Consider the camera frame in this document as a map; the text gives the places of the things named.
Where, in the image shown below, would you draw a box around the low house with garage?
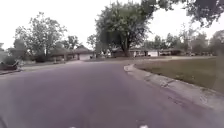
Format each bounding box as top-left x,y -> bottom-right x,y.
49,46 -> 96,63

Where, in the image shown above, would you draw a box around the large broad tree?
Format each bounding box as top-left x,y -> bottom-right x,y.
94,1 -> 158,58

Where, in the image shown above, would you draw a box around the grey asphalt road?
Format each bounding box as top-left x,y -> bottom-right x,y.
0,61 -> 224,128

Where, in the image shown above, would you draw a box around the grass lawn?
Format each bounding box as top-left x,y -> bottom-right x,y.
134,56 -> 224,95

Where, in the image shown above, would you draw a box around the leafy tree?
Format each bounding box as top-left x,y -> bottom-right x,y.
14,12 -> 68,63

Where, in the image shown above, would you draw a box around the concrete kerb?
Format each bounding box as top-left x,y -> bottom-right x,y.
123,63 -> 224,113

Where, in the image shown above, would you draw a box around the row of trees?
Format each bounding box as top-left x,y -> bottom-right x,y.
143,28 -> 224,57

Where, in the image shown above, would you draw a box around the overhanging tree branches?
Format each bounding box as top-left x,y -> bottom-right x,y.
141,0 -> 224,28

